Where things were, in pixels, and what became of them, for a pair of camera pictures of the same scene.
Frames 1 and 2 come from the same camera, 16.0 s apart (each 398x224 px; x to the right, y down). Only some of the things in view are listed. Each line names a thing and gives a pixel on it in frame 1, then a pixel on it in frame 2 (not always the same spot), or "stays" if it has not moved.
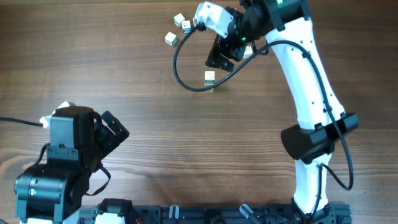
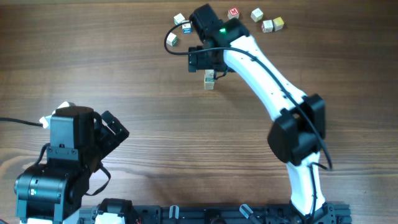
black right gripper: (224, 44) → (196, 62)
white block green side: (171, 38) stays
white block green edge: (178, 20) stays
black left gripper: (110, 142) stays
